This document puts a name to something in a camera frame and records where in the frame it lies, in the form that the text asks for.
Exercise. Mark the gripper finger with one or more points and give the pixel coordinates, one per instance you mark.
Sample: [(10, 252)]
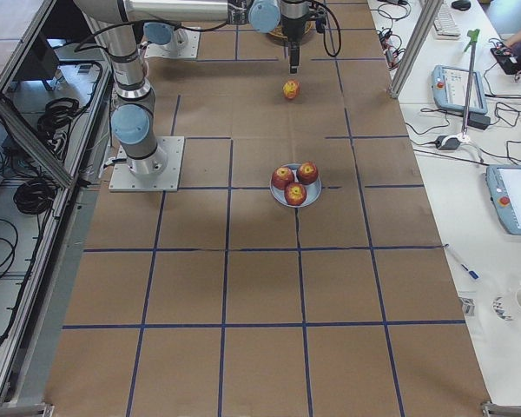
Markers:
[(294, 56)]

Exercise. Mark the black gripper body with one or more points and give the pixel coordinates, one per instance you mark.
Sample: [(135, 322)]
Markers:
[(293, 27)]

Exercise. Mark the red yellow apple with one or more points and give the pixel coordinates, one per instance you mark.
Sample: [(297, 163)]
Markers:
[(291, 89)]

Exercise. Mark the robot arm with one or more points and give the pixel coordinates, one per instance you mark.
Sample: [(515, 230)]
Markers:
[(165, 36), (132, 121)]

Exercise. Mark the woven wicker basket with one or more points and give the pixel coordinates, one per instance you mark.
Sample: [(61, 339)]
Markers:
[(275, 35)]

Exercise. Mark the red apple on plate far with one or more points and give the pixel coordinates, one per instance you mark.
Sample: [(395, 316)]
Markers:
[(307, 173)]

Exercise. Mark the red apple on plate side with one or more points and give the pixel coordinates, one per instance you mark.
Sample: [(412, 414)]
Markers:
[(281, 177)]

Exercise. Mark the light blue plate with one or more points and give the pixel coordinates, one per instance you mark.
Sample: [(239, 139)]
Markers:
[(313, 190)]

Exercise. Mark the red apple on plate near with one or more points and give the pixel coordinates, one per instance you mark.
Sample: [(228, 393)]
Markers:
[(295, 194)]

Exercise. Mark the white keyboard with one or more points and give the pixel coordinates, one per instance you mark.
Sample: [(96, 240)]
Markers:
[(444, 25)]

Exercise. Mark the far teach pendant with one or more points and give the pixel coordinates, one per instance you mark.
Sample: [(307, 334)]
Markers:
[(449, 88)]

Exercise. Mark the teach pendant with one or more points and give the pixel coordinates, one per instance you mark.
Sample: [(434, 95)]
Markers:
[(449, 88), (504, 184)]

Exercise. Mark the black computer mouse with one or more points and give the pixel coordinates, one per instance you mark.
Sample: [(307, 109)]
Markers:
[(461, 5)]

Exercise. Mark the pink selfie stick stand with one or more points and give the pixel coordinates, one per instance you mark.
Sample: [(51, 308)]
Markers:
[(462, 137)]

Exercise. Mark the black power adapter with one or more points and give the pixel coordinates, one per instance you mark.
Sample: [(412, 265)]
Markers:
[(478, 121)]

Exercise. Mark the near teach pendant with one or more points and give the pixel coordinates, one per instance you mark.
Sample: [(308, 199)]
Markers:
[(504, 184)]

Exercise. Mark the blue white pen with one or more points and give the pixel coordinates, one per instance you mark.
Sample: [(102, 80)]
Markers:
[(456, 257)]

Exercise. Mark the patterned tape roll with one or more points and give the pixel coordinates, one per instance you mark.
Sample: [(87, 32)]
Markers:
[(502, 308)]

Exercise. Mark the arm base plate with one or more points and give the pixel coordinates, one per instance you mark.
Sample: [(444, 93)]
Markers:
[(159, 172), (190, 52)]

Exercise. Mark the aluminium frame post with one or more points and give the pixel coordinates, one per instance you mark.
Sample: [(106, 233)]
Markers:
[(420, 31)]

